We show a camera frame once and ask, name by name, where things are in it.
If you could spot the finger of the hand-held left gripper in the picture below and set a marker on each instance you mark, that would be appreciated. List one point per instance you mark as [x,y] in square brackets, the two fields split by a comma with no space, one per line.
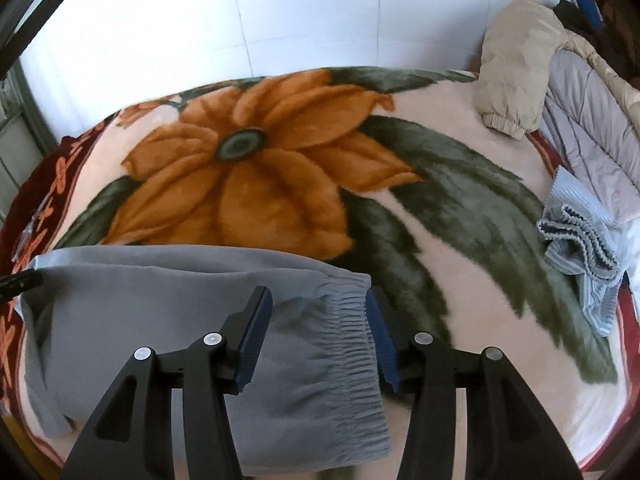
[20,282]

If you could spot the beige puffer jacket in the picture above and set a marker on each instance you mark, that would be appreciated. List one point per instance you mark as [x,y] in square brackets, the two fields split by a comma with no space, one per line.
[515,60]

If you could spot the black metal bed frame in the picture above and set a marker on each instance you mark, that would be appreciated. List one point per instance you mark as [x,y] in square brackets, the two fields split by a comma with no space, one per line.
[30,5]

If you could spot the floral fleece blanket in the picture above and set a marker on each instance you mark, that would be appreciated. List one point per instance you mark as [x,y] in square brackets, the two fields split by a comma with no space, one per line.
[280,185]

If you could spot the white cloth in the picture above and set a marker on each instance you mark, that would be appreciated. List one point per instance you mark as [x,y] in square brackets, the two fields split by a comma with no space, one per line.
[625,240]

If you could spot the green window frame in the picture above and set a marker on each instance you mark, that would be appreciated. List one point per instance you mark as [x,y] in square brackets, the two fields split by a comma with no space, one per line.
[35,110]

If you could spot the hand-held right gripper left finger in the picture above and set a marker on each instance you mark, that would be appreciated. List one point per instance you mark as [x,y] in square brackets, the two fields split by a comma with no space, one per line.
[255,340]

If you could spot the light blue knit garment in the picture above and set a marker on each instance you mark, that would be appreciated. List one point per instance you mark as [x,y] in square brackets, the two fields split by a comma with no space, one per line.
[575,240]

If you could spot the grey quilted coat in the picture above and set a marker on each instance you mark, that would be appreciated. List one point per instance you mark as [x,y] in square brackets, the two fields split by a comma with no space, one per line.
[590,125]

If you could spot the grey pants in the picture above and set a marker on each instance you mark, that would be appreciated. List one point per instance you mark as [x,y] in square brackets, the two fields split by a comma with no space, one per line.
[150,300]

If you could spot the blue flat object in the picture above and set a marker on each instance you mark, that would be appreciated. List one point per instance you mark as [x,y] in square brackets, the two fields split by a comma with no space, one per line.
[582,0]

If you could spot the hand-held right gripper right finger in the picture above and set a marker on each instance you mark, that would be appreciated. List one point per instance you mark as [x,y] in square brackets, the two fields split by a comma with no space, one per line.
[380,340]

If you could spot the dark clothing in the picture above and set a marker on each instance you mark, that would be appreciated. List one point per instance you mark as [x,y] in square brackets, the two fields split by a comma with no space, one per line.
[567,15]

